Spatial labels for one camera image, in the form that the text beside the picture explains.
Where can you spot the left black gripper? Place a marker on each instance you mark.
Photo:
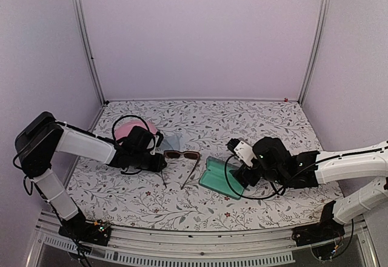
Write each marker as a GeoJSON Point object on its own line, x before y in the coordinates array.
{"type": "Point", "coordinates": [157, 165]}

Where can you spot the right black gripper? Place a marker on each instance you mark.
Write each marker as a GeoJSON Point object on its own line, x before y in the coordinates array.
{"type": "Point", "coordinates": [244, 178]}

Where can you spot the brown sunglasses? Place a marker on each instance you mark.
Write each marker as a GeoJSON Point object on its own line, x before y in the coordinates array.
{"type": "Point", "coordinates": [188, 156]}

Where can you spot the small blue cleaning cloth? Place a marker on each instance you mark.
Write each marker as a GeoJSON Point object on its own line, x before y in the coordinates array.
{"type": "Point", "coordinates": [171, 142]}

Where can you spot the blue glasses case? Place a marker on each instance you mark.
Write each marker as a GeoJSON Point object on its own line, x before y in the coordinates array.
{"type": "Point", "coordinates": [214, 178]}

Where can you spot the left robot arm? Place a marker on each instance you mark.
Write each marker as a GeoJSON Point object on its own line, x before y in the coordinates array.
{"type": "Point", "coordinates": [134, 143]}

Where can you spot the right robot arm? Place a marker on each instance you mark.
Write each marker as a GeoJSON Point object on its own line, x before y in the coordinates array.
{"type": "Point", "coordinates": [269, 159]}

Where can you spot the pink plate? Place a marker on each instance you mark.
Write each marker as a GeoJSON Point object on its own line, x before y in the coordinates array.
{"type": "Point", "coordinates": [123, 130]}

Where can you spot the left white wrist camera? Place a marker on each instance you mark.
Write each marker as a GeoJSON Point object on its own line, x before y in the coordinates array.
{"type": "Point", "coordinates": [156, 141]}

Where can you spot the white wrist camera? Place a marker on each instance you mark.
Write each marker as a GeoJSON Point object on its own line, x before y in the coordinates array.
{"type": "Point", "coordinates": [242, 150]}
{"type": "Point", "coordinates": [156, 141]}

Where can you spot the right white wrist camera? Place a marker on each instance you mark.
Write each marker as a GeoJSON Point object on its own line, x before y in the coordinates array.
{"type": "Point", "coordinates": [242, 150]}

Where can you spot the front aluminium rail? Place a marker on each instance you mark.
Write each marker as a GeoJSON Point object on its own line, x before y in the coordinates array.
{"type": "Point", "coordinates": [151, 247]}

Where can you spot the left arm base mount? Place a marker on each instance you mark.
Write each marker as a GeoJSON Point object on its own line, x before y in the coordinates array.
{"type": "Point", "coordinates": [79, 229]}

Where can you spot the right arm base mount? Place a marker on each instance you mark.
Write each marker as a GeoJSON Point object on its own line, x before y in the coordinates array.
{"type": "Point", "coordinates": [326, 229]}

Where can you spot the left aluminium frame post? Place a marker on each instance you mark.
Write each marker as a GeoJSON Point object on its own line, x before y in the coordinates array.
{"type": "Point", "coordinates": [80, 18]}

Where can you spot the aluminium frame post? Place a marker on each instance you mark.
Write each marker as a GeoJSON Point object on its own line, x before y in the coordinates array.
{"type": "Point", "coordinates": [319, 31]}
{"type": "Point", "coordinates": [80, 18]}

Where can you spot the right aluminium frame post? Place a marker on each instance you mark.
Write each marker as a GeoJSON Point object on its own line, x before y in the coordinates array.
{"type": "Point", "coordinates": [319, 31]}

